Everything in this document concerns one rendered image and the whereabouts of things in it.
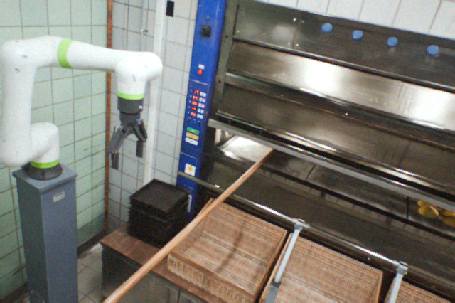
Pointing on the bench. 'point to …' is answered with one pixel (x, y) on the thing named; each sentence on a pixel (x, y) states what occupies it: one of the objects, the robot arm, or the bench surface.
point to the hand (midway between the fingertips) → (127, 159)
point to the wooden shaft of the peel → (181, 235)
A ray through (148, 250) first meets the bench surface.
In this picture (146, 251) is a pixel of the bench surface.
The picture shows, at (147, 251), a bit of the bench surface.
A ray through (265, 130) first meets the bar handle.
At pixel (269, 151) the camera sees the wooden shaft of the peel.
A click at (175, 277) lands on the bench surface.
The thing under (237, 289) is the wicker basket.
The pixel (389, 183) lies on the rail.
